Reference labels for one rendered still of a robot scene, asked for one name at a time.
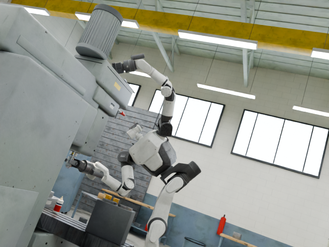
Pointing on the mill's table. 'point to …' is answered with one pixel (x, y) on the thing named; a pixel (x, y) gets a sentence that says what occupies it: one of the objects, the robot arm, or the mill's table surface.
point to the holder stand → (110, 221)
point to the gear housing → (105, 102)
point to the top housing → (107, 79)
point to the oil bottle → (58, 205)
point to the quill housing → (93, 135)
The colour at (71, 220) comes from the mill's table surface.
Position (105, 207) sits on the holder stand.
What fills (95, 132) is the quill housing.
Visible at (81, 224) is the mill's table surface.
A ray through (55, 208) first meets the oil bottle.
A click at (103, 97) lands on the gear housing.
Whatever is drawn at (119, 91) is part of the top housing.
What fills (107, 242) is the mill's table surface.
